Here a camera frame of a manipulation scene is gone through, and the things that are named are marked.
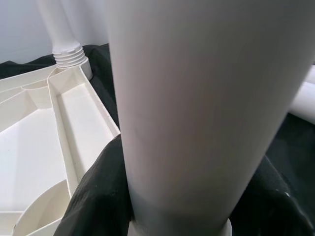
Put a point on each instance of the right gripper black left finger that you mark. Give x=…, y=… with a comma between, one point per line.
x=98, y=201

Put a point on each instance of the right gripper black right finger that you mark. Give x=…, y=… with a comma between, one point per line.
x=270, y=214

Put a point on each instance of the white plastic table top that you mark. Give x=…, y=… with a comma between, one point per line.
x=29, y=147

